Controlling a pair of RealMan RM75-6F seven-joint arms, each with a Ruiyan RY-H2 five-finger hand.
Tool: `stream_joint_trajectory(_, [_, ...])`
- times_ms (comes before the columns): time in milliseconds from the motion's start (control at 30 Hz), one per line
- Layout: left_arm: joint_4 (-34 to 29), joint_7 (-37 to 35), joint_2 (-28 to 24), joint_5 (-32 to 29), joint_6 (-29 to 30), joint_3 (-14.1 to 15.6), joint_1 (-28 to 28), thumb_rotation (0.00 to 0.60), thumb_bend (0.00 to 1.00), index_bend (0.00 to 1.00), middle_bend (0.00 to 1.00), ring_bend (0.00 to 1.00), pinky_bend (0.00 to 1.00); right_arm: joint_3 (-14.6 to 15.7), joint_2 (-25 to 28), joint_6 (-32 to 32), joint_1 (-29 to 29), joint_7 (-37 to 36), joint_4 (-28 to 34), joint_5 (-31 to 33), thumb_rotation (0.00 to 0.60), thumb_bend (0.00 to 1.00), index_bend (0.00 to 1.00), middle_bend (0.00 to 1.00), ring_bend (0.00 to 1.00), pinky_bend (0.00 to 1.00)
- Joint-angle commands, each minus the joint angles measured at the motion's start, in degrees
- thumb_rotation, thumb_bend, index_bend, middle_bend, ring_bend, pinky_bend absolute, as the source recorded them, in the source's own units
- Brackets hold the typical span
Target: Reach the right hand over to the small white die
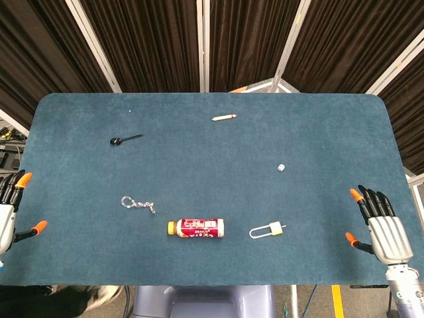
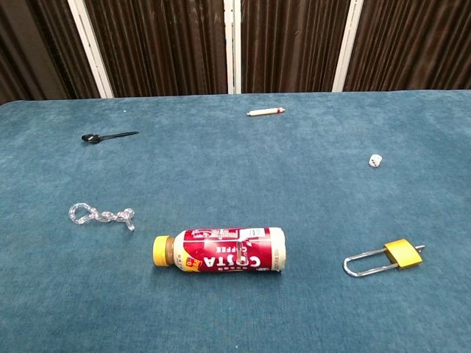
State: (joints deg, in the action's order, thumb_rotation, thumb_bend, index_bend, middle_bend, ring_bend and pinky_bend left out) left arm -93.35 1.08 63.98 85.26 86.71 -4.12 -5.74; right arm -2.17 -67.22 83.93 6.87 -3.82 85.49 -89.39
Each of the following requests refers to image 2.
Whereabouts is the brass padlock with long shackle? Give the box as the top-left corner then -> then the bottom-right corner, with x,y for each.
343,238 -> 426,277

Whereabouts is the brown curtain screen panel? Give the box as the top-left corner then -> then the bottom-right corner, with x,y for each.
0,0 -> 114,106
233,0 -> 365,95
83,0 -> 236,99
333,0 -> 471,93

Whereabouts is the blue carpet table cover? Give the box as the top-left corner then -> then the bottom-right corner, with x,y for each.
0,89 -> 471,353

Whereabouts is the red Costa coffee bottle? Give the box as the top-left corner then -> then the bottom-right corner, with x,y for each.
152,227 -> 287,274

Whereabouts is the black plastic spoon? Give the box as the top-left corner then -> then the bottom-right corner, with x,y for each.
81,131 -> 141,144

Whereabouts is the white pen with red band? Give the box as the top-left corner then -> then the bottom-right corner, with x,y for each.
247,107 -> 286,117

